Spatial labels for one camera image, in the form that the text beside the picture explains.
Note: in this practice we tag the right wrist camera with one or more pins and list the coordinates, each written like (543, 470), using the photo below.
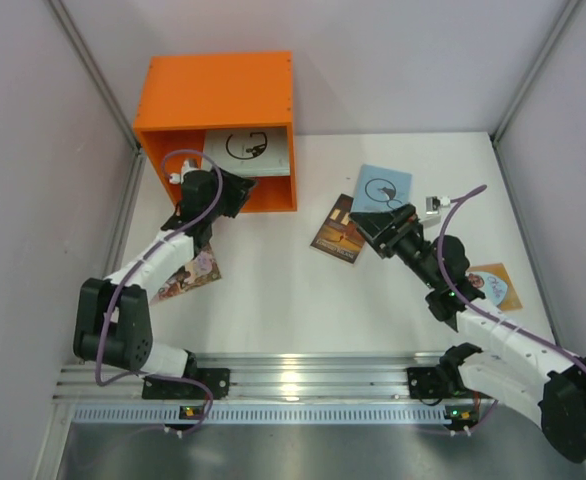
(435, 205)

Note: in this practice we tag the left aluminium corner post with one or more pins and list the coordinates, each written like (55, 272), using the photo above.
(80, 47)

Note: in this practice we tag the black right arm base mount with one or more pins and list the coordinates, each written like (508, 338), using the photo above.
(432, 385)

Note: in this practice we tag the aluminium corner post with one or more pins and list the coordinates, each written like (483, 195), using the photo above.
(550, 41)
(80, 47)

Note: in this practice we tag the orange two-shelf cabinet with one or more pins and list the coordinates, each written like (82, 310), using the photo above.
(186, 96)

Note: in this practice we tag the light blue cat book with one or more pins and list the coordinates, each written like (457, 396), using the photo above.
(380, 189)

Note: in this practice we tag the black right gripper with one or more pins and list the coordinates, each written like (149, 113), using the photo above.
(390, 235)

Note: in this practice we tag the orange illustrated book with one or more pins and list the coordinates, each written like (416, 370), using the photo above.
(494, 281)

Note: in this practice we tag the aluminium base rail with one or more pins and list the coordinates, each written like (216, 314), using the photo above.
(273, 378)

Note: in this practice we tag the pale green Great Gatsby book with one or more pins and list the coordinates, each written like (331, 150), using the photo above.
(250, 152)

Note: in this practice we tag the slotted grey cable duct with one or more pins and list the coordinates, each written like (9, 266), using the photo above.
(275, 414)

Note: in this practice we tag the pink illustrated fairy-tale book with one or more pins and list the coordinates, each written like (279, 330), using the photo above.
(200, 271)

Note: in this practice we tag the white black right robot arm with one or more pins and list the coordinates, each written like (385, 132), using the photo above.
(497, 357)

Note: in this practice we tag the dark brown sunset book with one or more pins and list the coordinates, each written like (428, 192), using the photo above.
(338, 236)

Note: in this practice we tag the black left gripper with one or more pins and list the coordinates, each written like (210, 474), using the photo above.
(227, 195)

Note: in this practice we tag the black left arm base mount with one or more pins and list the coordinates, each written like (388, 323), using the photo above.
(217, 380)

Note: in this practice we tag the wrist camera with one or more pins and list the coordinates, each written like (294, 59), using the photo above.
(188, 165)
(435, 205)

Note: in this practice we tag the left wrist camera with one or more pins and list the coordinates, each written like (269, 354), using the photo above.
(188, 165)

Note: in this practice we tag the right aluminium corner post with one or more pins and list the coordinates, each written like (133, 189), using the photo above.
(550, 41)

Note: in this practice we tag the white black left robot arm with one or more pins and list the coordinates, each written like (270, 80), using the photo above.
(113, 321)

